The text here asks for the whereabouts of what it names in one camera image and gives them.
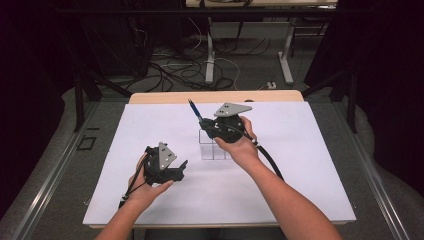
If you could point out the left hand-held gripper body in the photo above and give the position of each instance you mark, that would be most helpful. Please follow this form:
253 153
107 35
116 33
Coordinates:
163 166

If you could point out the person's right hand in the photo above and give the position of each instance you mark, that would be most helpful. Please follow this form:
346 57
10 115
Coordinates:
241 150

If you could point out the white board sheet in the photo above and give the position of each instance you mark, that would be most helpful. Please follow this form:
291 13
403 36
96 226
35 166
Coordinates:
233 193

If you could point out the person's dark trousers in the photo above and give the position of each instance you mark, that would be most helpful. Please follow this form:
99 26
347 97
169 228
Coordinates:
216 235

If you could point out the black metal stand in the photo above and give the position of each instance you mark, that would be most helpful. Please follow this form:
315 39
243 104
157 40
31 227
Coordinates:
80 100
351 100

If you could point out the blue retractable pen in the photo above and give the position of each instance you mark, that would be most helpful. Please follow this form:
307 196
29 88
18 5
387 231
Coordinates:
195 110

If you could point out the black crossbar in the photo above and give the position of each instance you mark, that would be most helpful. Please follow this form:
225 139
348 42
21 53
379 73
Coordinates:
133 11

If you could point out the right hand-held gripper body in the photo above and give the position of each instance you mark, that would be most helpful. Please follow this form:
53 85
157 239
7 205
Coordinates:
230 128

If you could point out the person's left hand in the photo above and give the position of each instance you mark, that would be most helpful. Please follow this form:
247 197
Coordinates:
146 193

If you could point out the white-legged desk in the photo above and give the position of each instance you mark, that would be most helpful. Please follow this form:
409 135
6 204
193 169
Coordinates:
210 66

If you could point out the clear acrylic pen holder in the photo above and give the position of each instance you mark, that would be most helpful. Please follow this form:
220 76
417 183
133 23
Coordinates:
210 151

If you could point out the aluminium frame rail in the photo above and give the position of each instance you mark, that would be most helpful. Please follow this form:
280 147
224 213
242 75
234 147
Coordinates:
373 180
50 186

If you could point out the white power plug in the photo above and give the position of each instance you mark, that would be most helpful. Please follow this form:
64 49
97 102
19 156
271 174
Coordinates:
271 85

